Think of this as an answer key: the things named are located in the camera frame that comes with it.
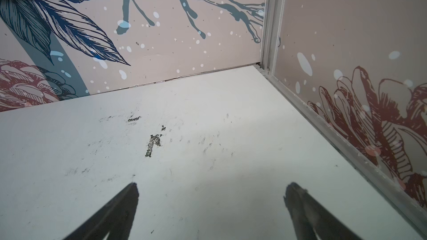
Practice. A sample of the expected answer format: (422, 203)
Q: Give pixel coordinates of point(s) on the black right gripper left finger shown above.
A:
(113, 221)

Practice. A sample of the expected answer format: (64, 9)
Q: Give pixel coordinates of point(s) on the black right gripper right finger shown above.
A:
(312, 221)

